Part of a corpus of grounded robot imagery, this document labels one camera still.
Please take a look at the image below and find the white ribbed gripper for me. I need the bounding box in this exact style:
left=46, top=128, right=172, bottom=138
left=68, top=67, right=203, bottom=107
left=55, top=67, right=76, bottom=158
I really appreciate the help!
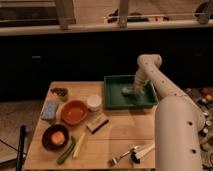
left=134, top=69, right=147, bottom=94

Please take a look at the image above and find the grey towel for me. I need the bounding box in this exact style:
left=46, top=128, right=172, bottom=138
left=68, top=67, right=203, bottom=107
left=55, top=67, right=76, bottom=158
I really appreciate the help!
left=121, top=87, right=135, bottom=95

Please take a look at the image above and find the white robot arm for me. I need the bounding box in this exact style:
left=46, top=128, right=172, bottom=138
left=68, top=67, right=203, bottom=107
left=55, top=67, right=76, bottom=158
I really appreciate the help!
left=134, top=54, right=205, bottom=171

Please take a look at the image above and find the green plastic tray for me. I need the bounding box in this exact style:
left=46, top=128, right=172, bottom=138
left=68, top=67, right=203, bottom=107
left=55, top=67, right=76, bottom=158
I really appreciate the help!
left=104, top=75, right=158, bottom=110

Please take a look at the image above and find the white cup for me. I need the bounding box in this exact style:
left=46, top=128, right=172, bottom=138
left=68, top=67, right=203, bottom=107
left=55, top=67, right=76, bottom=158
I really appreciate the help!
left=86, top=95, right=102, bottom=112

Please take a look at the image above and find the wooden block brush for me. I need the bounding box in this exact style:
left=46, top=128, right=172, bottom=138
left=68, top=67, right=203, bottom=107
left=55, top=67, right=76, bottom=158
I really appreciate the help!
left=87, top=113, right=109, bottom=134

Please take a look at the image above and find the orange bowl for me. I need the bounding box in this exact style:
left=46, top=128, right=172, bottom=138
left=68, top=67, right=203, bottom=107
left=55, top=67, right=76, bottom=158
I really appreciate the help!
left=61, top=100, right=88, bottom=126

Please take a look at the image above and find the pale yellow stick vegetable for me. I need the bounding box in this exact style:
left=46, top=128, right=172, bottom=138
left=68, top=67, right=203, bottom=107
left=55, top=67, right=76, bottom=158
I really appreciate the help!
left=72, top=132, right=86, bottom=159

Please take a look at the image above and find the blue sponge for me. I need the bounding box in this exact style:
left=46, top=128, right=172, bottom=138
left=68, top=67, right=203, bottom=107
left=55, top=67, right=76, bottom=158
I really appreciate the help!
left=41, top=101, right=59, bottom=120

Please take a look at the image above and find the orange fruit in bowl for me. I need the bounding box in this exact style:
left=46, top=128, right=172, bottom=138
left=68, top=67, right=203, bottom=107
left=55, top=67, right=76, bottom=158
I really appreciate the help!
left=51, top=131, right=65, bottom=145

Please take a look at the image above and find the green cucumber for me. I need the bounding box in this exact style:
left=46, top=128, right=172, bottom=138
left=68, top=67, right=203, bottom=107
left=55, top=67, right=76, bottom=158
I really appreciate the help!
left=57, top=136, right=76, bottom=165

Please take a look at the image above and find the dark red bowl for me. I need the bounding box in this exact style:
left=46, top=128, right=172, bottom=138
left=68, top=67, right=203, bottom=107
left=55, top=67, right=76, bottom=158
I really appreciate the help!
left=42, top=124, right=69, bottom=151

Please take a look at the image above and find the black pole at left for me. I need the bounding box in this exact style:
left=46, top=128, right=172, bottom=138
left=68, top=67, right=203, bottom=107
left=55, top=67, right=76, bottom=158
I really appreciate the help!
left=16, top=125, right=27, bottom=171

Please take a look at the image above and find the white handled black brush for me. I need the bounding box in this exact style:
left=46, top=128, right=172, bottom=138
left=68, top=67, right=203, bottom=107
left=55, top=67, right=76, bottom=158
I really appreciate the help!
left=131, top=143, right=155, bottom=164

